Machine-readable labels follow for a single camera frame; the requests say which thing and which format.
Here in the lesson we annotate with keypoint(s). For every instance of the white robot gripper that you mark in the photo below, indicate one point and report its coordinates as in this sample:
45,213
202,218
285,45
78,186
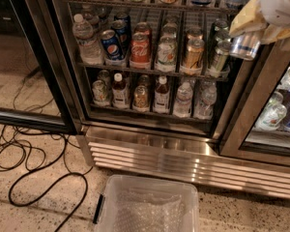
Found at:
279,8

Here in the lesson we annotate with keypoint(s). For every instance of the silver blue redbull can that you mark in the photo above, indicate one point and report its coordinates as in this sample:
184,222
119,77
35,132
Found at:
246,45

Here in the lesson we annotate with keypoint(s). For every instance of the green silver soda can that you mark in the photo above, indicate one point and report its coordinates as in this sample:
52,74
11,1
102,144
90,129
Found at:
220,56

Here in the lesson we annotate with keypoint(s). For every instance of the orange gold soda can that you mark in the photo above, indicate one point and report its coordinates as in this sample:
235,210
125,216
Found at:
193,53

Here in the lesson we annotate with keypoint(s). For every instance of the white green can right compartment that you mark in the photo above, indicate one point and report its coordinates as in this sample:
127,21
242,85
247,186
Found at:
269,120

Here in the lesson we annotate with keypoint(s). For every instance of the white green soda can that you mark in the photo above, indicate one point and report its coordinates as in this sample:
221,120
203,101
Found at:
166,54

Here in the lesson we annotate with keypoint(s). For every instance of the closed right glass fridge door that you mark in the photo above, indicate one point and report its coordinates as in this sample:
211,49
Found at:
240,141

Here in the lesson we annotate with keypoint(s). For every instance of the red coca cola can behind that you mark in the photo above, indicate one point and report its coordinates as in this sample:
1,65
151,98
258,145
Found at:
143,27

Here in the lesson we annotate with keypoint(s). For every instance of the red coca cola can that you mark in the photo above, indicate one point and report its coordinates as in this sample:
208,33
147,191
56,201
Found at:
140,49
143,27

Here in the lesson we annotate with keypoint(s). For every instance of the stainless steel beverage fridge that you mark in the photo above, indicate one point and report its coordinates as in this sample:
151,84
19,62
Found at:
165,145

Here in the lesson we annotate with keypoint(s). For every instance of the blue pepsi can behind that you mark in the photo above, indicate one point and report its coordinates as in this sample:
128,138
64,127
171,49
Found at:
121,29

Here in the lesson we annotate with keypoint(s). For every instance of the blue pepsi can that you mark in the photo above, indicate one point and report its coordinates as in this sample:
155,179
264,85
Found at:
111,45
121,29

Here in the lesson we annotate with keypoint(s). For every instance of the gold can bottom shelf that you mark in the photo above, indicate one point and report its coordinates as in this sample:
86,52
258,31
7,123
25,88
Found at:
141,98

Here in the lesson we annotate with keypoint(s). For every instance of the blue pepsi can front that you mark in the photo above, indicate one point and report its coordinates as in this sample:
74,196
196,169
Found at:
111,45

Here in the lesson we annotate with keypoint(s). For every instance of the clear water bottle middle shelf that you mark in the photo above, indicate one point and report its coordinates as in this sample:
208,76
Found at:
87,41

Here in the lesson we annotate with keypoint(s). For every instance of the green can bottom shelf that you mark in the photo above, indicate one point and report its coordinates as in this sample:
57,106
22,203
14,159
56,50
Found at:
101,96

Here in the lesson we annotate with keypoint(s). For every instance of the open glass fridge door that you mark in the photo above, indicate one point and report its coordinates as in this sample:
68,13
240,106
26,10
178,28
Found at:
35,87

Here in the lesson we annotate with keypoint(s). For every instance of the water bottle bottom right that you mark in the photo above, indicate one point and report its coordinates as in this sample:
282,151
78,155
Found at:
204,108

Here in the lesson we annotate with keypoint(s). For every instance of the water bottle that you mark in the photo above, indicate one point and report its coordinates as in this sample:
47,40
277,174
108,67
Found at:
183,100
204,108

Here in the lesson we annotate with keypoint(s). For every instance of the water bottle bottom left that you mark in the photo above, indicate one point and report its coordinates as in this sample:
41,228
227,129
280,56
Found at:
183,100

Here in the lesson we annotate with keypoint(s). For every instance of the brown tea bottle right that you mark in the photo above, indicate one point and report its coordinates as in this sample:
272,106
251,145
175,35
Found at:
161,98

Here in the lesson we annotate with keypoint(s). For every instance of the brown tea bottle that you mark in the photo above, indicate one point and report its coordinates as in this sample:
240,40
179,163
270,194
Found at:
161,98
120,92

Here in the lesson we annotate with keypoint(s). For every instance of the brown tea bottle left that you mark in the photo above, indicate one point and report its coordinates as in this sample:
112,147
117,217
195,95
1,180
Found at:
120,92

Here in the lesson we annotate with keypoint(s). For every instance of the bubble wrap sheet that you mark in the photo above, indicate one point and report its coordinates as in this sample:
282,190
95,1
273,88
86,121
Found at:
148,212

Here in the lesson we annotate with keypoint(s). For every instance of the clear plastic storage bin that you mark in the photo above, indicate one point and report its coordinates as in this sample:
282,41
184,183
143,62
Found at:
107,206

